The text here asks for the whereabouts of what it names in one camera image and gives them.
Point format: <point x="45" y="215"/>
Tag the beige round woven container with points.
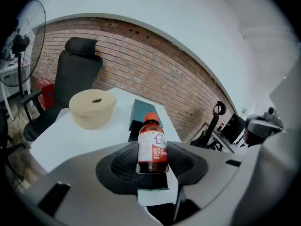
<point x="92" y="109"/>

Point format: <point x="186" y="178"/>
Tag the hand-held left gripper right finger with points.
<point x="211" y="173"/>

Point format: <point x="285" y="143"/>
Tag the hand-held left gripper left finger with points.
<point x="77" y="185"/>

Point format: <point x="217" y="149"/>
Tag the red plastic crate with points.
<point x="45" y="93"/>

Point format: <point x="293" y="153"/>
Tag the black high-back office chair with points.
<point x="73" y="79"/>

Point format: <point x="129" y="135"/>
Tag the black computer monitor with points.
<point x="232" y="128"/>

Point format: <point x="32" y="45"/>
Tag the small brown bottle orange cap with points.
<point x="152" y="147"/>

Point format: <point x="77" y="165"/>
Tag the black office chair with headrest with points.
<point x="211" y="131"/>

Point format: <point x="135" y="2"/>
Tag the black standing fan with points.
<point x="21" y="43"/>

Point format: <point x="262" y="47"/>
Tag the dark teal box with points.
<point x="138" y="116"/>

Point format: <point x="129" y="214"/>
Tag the grey head-worn camera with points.
<point x="263" y="126"/>

